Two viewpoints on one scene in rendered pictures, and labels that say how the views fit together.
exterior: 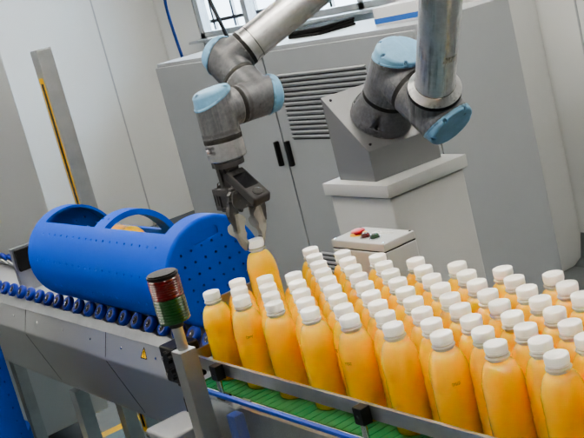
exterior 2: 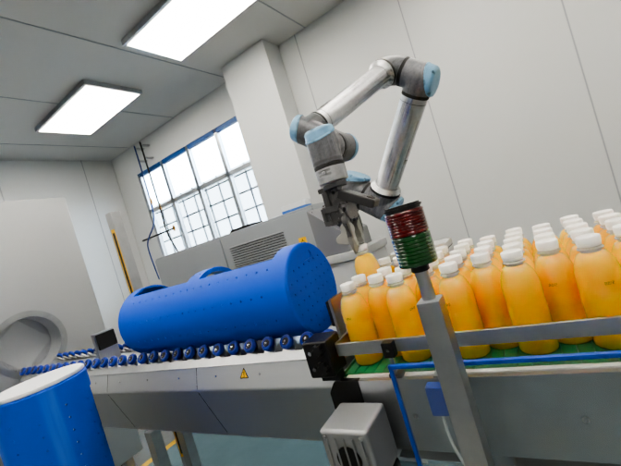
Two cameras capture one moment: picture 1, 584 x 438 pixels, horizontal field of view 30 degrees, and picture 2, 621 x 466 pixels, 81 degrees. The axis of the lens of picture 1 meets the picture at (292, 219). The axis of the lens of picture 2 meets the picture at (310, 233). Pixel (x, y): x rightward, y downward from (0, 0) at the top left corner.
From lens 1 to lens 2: 1.77 m
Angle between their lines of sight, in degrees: 28
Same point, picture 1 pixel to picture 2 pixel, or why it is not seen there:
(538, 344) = not seen: outside the picture
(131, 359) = (228, 382)
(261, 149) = not seen: hidden behind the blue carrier
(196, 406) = (459, 368)
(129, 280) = (237, 306)
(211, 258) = (310, 275)
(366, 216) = (344, 274)
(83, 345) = (171, 386)
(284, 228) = not seen: hidden behind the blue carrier
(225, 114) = (335, 142)
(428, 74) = (392, 172)
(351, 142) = (331, 231)
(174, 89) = (165, 268)
